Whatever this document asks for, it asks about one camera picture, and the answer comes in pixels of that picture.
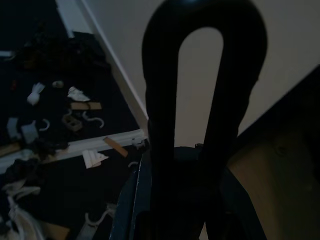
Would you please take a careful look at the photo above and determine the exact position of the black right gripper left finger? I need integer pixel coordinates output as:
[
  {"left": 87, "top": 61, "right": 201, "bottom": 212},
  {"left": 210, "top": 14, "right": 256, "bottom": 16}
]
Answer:
[{"left": 141, "top": 0, "right": 202, "bottom": 240}]

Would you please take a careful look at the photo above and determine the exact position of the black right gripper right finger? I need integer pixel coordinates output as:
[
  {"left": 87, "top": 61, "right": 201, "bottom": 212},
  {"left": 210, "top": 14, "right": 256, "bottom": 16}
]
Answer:
[{"left": 197, "top": 0, "right": 268, "bottom": 240}]

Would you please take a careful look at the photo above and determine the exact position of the brown cardboard strip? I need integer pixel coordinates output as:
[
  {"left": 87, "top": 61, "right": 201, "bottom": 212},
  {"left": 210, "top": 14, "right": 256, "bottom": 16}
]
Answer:
[{"left": 69, "top": 101, "right": 103, "bottom": 111}]

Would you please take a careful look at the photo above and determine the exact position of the white plastic hook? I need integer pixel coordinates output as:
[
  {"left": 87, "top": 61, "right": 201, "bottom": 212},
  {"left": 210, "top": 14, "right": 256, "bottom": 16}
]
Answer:
[
  {"left": 81, "top": 111, "right": 105, "bottom": 130},
  {"left": 38, "top": 118, "right": 51, "bottom": 133},
  {"left": 83, "top": 203, "right": 118, "bottom": 229}
]

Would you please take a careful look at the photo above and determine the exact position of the short brown cardboard piece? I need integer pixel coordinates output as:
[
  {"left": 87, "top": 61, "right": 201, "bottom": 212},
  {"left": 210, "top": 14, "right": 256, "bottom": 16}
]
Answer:
[{"left": 103, "top": 136, "right": 129, "bottom": 158}]

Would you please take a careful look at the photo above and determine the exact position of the crumpled white paper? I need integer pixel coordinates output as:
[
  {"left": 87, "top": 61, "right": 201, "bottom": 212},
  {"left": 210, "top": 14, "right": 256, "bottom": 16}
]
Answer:
[{"left": 66, "top": 86, "right": 91, "bottom": 103}]

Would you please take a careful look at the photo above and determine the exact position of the long white trim strip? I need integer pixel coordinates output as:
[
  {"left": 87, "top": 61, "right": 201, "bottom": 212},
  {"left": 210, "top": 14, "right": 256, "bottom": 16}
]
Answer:
[{"left": 0, "top": 128, "right": 145, "bottom": 175}]

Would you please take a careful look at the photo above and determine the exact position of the black trash bag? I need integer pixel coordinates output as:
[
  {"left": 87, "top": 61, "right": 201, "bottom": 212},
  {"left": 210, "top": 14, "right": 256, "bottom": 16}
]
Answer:
[{"left": 14, "top": 22, "right": 112, "bottom": 73}]

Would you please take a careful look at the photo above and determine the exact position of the folded white paper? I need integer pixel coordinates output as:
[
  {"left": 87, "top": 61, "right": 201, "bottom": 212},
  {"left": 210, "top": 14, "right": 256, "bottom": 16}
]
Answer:
[{"left": 81, "top": 148, "right": 110, "bottom": 170}]

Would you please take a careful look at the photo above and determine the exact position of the twisted white tissue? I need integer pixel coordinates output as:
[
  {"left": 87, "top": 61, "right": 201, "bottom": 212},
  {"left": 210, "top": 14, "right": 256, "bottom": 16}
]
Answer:
[{"left": 26, "top": 81, "right": 46, "bottom": 107}]

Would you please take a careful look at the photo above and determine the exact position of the grey plastic piece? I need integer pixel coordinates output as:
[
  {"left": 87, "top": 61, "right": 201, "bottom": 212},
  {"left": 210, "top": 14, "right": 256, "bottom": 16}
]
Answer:
[
  {"left": 20, "top": 123, "right": 39, "bottom": 145},
  {"left": 6, "top": 117, "right": 22, "bottom": 140}
]

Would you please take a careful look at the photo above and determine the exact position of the white fabric strap bundle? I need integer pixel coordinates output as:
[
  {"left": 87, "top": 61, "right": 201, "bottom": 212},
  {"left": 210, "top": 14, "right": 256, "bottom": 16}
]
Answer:
[{"left": 0, "top": 179, "right": 46, "bottom": 240}]

